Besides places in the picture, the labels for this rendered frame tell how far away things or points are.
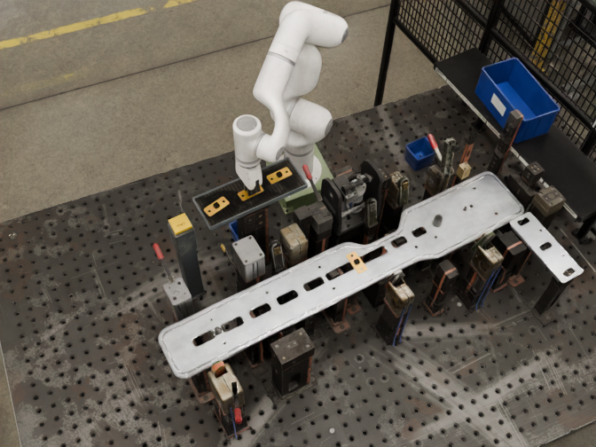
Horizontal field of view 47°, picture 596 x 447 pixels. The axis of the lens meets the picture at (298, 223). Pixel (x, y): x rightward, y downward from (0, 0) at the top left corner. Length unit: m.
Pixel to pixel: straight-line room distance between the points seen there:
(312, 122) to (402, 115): 0.84
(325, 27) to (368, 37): 2.46
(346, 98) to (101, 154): 1.48
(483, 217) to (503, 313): 0.40
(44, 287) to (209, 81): 2.00
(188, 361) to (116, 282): 0.64
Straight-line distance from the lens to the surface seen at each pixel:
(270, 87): 2.08
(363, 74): 4.39
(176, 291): 2.27
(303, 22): 2.12
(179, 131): 4.08
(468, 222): 2.54
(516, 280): 2.82
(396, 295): 2.29
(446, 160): 2.52
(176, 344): 2.25
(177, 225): 2.27
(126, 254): 2.79
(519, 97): 2.96
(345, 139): 3.10
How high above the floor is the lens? 3.04
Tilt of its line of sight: 56 degrees down
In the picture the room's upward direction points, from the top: 2 degrees clockwise
